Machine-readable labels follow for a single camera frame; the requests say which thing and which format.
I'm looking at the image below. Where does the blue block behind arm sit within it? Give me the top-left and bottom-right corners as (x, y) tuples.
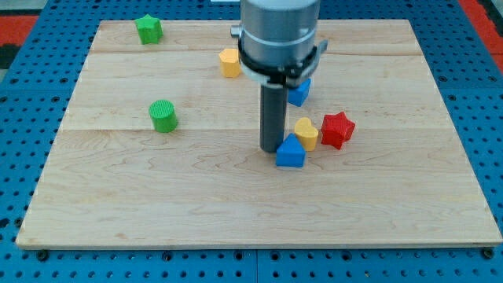
(288, 79), (311, 107)

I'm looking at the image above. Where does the yellow heart block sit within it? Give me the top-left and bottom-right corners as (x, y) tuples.
(294, 117), (319, 152)

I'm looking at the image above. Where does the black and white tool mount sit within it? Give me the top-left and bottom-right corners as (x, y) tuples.
(237, 39), (328, 87)

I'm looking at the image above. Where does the yellow hexagon block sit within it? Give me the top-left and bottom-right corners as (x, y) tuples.
(218, 49), (241, 78)

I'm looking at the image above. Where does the red star block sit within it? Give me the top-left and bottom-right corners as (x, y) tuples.
(321, 112), (356, 150)

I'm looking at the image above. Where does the blue triangle block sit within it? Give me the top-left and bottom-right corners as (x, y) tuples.
(276, 134), (306, 167)

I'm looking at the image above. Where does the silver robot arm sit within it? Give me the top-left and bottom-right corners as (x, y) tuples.
(230, 0), (328, 153)

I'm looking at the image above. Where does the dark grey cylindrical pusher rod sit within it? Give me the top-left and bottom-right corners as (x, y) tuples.
(259, 86), (288, 153)

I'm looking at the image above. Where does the green star block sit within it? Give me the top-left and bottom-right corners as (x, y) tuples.
(134, 14), (163, 45)

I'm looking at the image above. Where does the light wooden board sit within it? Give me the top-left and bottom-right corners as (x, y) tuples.
(17, 20), (502, 250)

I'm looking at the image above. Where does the green cylinder block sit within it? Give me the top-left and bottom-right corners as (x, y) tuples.
(149, 100), (178, 133)

